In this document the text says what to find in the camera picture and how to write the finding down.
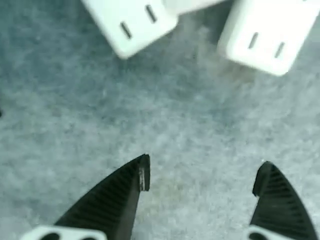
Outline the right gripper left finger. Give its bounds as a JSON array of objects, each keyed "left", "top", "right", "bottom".
[{"left": 19, "top": 153, "right": 151, "bottom": 240}]

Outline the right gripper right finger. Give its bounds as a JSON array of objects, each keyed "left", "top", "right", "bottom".
[{"left": 240, "top": 161, "right": 319, "bottom": 240}]

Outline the white outlet socket block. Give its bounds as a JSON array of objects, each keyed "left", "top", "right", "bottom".
[
  {"left": 80, "top": 0, "right": 179, "bottom": 60},
  {"left": 216, "top": 0, "right": 320, "bottom": 77}
]

